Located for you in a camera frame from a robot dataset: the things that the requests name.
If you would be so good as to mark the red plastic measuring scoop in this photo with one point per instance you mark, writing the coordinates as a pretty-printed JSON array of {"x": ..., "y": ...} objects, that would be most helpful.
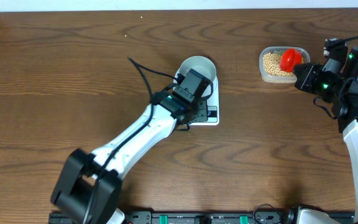
[{"x": 289, "y": 59}]

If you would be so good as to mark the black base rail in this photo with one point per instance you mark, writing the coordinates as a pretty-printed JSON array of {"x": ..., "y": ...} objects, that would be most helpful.
[{"x": 145, "y": 217}]

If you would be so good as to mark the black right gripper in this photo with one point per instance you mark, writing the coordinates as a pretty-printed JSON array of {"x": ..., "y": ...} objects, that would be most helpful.
[{"x": 304, "y": 82}]

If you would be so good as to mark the white digital kitchen scale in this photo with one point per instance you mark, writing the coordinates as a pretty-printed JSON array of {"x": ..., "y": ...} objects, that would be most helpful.
[{"x": 180, "y": 106}]

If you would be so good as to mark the soybeans in container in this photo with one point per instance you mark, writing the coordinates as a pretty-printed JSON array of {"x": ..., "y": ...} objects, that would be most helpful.
[{"x": 271, "y": 64}]

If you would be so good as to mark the clear plastic container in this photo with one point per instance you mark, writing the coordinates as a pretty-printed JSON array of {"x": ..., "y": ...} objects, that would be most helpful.
[{"x": 273, "y": 79}]

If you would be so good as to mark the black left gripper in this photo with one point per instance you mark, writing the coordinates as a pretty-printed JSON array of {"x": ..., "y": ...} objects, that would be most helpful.
[{"x": 202, "y": 115}]

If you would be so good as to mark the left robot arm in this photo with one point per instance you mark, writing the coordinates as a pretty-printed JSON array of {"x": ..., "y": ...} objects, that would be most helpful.
[{"x": 89, "y": 185}]

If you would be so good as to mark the pale grey round bowl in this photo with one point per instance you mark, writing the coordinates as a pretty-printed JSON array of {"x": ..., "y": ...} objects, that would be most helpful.
[{"x": 200, "y": 64}]

